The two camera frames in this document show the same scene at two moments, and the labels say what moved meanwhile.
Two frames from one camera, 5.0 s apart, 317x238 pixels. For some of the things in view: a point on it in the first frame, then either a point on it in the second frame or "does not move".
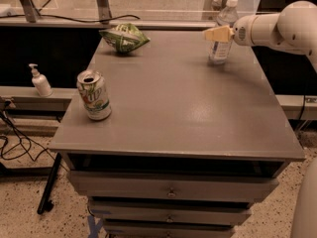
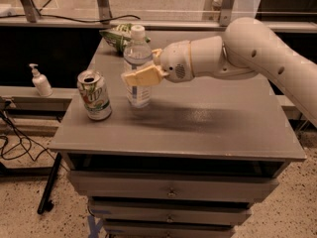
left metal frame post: x=31 y=10 does not move
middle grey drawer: x=170 y=213 does not move
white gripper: x=240 y=32 to x=174 y=60
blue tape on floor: x=93 y=227 does not move
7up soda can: x=93 y=90 does not move
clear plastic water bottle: x=218 y=51 to x=138 y=54
